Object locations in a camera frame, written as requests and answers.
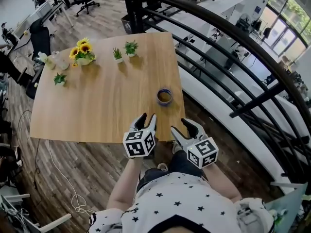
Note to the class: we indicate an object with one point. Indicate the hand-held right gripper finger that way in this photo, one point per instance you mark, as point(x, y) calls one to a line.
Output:
point(178, 137)
point(193, 128)

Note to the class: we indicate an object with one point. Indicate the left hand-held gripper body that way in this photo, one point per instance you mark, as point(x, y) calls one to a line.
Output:
point(138, 144)

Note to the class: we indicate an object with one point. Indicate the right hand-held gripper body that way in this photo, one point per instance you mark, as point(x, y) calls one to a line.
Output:
point(202, 153)

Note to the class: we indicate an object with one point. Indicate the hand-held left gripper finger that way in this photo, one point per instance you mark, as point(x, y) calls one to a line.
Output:
point(139, 122)
point(152, 122)

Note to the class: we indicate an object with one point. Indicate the blue roll of tape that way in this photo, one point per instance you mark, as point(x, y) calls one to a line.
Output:
point(164, 97)

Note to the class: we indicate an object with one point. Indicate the person's left forearm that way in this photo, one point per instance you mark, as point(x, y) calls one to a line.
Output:
point(122, 183)

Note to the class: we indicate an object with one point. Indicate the person's right forearm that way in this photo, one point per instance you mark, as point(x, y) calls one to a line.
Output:
point(221, 182)

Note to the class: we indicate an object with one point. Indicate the person's white shoe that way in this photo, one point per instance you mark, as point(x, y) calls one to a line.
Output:
point(177, 146)
point(162, 166)

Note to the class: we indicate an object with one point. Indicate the person's dark jeans legs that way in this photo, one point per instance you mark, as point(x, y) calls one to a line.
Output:
point(170, 169)

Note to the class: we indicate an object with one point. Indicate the white star-print shirt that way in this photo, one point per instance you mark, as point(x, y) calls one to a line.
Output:
point(179, 203)

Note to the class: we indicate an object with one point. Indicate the small green plant white pot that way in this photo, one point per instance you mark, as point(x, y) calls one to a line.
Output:
point(59, 79)
point(131, 48)
point(117, 55)

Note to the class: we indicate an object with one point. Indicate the black curved metal railing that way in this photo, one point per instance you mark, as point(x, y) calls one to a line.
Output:
point(218, 47)

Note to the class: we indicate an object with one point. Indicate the sunflower bouquet in white pot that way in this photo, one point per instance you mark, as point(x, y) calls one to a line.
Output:
point(83, 52)

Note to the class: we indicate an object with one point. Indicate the black bin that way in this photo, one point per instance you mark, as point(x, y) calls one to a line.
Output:
point(128, 24)

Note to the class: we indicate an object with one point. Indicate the clear plastic bottle yellow liquid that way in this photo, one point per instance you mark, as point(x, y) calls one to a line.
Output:
point(46, 60)

